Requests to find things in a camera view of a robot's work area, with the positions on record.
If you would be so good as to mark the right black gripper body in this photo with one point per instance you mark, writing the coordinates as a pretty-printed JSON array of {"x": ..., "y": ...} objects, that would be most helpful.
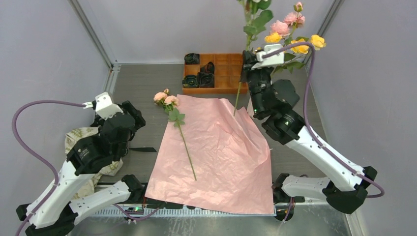
[{"x": 257, "y": 80}]

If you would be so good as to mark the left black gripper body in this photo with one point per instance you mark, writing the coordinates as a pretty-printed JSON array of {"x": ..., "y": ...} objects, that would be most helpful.
[{"x": 141, "y": 122}]

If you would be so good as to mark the peach rose stem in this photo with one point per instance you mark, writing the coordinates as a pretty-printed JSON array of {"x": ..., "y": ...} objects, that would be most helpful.
[{"x": 170, "y": 104}]

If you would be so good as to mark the yellow flower stem bunch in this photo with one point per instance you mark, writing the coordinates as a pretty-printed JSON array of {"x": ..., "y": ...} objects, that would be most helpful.
[{"x": 295, "y": 50}]

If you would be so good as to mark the pink wrapping paper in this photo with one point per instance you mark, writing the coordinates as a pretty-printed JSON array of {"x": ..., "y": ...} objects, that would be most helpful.
[{"x": 217, "y": 160}]

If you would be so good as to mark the pink rose stem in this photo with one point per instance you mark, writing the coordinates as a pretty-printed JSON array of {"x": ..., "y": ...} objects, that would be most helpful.
[{"x": 292, "y": 21}]

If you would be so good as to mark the pink and white flower bunch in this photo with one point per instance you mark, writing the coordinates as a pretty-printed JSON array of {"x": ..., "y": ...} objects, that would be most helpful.
[{"x": 257, "y": 15}]

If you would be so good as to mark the black ribbon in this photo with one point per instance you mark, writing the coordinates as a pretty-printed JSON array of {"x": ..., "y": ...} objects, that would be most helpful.
[{"x": 143, "y": 149}]

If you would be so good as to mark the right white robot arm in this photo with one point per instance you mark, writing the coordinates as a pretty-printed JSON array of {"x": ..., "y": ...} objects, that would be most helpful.
[{"x": 345, "y": 184}]

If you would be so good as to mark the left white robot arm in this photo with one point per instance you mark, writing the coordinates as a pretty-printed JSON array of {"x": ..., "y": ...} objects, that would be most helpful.
[{"x": 56, "y": 212}]

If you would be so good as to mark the cream patterned cloth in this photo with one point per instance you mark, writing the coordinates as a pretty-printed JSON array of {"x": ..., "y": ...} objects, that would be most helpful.
[{"x": 88, "y": 188}]

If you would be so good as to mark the dark rolled cloth bottom-centre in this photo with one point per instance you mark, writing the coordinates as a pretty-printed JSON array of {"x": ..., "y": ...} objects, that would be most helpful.
[{"x": 205, "y": 80}]

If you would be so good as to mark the dark rolled cloth middle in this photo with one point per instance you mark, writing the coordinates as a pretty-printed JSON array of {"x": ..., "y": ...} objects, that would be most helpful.
[{"x": 208, "y": 68}]

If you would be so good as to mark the orange wooden compartment tray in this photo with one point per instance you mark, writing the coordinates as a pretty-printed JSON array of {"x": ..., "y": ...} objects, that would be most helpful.
[{"x": 227, "y": 70}]

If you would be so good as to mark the dark rolled cloth bottom-left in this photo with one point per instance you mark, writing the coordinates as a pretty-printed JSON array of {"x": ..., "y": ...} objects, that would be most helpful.
[{"x": 190, "y": 81}]

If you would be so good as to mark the dark rolled cloth top-left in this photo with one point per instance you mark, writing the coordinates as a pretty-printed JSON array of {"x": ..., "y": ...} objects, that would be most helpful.
[{"x": 192, "y": 58}]

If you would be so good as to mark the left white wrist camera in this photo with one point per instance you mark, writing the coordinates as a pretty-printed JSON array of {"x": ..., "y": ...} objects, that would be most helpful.
[{"x": 104, "y": 106}]

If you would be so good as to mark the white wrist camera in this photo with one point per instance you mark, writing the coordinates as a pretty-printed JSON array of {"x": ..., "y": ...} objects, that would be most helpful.
[
  {"x": 104, "y": 106},
  {"x": 271, "y": 55}
]

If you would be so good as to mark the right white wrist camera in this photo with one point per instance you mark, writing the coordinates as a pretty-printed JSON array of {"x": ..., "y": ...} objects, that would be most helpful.
[{"x": 271, "y": 55}]

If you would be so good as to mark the grey slotted cable duct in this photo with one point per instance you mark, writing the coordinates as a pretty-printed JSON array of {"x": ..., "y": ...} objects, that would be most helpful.
[{"x": 112, "y": 211}]

